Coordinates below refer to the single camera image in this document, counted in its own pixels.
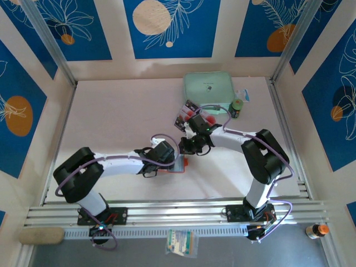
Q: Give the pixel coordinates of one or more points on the orange card holder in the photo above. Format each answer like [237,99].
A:
[180,164]

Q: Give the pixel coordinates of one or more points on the clear tray of red items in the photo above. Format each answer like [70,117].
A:
[180,116]

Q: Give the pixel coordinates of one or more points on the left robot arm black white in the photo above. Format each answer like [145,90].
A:
[75,175]

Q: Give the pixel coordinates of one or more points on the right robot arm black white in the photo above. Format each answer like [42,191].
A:
[264,158]

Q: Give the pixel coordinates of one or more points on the black VIP card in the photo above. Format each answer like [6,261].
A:
[190,104]
[179,122]

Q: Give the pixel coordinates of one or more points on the white card with red dot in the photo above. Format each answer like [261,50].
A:
[188,110]
[184,115]
[208,116]

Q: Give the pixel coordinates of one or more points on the dark bottle with green cap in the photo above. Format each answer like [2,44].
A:
[237,107]

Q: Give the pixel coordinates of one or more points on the mint green zip pouch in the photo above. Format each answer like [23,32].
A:
[208,83]

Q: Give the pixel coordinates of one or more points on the small clear blue-printed packet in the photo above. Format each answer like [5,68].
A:
[244,94]

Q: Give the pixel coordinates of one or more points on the clear bag of packets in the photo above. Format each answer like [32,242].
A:
[182,242]

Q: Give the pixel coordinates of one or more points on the beige foam pad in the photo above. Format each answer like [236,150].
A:
[41,236]

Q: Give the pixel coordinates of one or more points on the brown bottle with orange cap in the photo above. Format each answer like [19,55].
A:
[318,231]

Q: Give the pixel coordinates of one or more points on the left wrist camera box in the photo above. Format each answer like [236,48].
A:
[163,151]

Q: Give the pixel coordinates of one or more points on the aluminium mounting rail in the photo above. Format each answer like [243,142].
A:
[178,211]

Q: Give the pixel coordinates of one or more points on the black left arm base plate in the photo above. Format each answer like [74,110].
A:
[121,215]

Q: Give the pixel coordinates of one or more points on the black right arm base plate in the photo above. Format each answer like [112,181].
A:
[235,212]

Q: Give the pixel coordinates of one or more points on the aluminium frame post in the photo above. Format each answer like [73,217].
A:
[50,41]
[294,41]

